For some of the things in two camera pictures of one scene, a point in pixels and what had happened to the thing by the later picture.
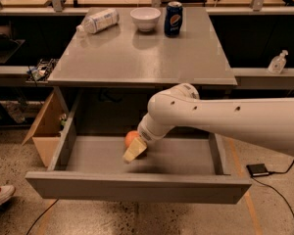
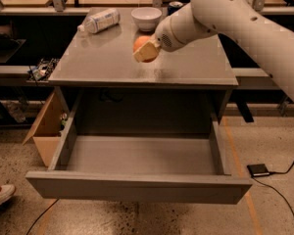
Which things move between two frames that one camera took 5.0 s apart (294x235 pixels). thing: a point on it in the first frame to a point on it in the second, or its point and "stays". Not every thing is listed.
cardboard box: [47, 128] stays
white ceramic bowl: [145, 18] stays
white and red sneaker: [0, 194] stays
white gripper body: [146, 134] to [165, 38]
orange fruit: [130, 136] to [140, 41]
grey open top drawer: [179, 167] stays
